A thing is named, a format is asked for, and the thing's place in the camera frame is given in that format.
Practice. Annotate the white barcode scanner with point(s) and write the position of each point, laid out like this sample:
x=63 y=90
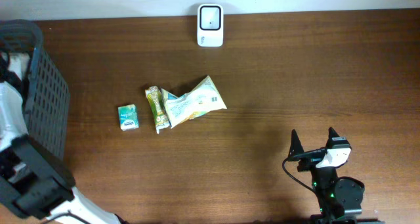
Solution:
x=210 y=25

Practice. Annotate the green yellow snack bar wrapper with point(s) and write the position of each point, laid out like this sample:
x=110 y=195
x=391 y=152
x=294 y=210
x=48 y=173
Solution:
x=154 y=97

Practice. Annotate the teal tissue pack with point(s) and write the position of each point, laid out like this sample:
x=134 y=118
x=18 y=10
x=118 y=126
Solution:
x=128 y=118

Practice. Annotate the large yellow white snack bag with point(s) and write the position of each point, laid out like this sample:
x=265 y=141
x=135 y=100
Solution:
x=202 y=99

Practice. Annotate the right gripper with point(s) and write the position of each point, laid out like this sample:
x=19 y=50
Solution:
x=296 y=153

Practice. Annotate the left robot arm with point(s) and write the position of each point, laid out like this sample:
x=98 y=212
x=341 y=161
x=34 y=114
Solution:
x=34 y=182

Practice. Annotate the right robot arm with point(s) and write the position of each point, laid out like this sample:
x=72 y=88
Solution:
x=339 y=198

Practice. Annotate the grey plastic mesh basket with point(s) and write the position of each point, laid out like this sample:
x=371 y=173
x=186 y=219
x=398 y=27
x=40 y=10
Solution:
x=47 y=99

